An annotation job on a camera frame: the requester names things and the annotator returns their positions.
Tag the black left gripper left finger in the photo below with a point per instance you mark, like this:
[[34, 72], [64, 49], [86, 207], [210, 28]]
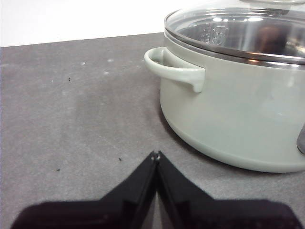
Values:
[[95, 214]]

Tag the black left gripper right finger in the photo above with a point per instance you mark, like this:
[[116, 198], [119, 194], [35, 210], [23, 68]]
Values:
[[214, 214]]

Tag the glass lid with green knob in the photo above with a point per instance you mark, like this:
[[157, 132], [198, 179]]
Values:
[[190, 26]]

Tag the pale green electric cooking pot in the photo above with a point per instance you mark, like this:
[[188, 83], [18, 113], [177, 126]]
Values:
[[226, 114]]

